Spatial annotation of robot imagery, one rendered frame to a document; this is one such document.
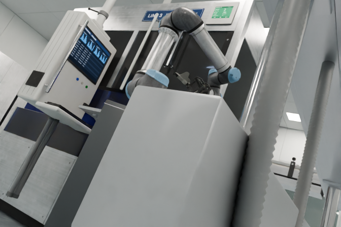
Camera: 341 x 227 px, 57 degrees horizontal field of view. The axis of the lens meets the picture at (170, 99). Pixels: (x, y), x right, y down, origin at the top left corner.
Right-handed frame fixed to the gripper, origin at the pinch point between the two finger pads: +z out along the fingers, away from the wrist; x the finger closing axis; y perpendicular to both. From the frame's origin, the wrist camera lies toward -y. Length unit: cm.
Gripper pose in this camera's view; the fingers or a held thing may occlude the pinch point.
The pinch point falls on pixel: (179, 84)
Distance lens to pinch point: 154.8
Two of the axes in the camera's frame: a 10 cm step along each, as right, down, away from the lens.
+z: -6.1, -2.3, -7.6
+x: 3.4, 7.9, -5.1
